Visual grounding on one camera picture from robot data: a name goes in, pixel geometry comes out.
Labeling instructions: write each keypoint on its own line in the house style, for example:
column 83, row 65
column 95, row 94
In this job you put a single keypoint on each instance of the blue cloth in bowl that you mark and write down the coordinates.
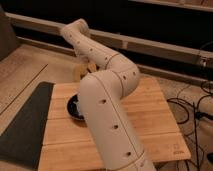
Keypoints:
column 78, row 108

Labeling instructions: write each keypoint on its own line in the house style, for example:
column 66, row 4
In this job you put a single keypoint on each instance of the dark grey floor mat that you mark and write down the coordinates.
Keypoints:
column 21, row 142

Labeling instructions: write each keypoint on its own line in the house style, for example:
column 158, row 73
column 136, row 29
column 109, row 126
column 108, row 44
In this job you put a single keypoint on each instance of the black round bowl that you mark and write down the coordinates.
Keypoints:
column 71, row 108

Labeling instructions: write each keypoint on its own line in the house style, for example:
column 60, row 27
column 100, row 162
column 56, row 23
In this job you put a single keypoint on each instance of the yellow round floor cushion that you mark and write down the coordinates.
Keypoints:
column 82, row 69

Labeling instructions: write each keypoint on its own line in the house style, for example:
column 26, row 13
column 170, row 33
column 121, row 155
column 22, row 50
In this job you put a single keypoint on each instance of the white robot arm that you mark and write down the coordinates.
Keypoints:
column 99, row 99

